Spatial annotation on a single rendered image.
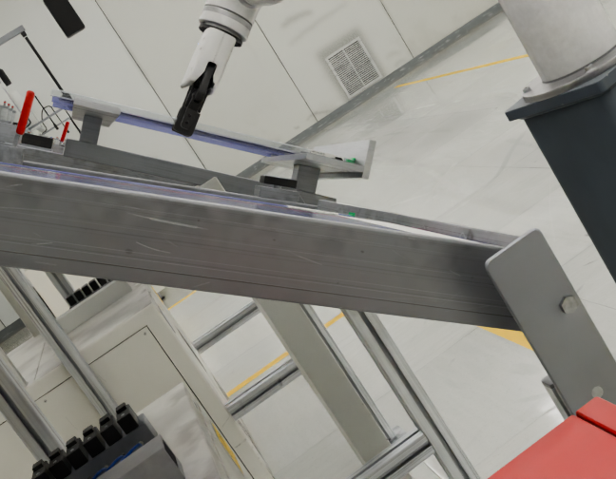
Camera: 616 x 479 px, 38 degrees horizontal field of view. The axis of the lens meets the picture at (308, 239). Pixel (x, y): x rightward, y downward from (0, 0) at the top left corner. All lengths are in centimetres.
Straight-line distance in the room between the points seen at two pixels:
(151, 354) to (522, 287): 155
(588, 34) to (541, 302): 70
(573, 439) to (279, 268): 32
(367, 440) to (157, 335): 64
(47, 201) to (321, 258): 19
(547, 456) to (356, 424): 133
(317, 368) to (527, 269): 102
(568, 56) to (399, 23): 804
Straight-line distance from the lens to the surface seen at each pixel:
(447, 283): 67
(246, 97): 885
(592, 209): 139
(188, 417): 120
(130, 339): 211
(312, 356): 162
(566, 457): 35
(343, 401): 166
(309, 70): 900
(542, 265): 66
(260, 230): 63
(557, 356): 67
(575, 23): 130
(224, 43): 144
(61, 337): 207
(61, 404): 215
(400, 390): 144
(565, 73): 131
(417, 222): 93
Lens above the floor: 96
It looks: 12 degrees down
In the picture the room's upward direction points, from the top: 33 degrees counter-clockwise
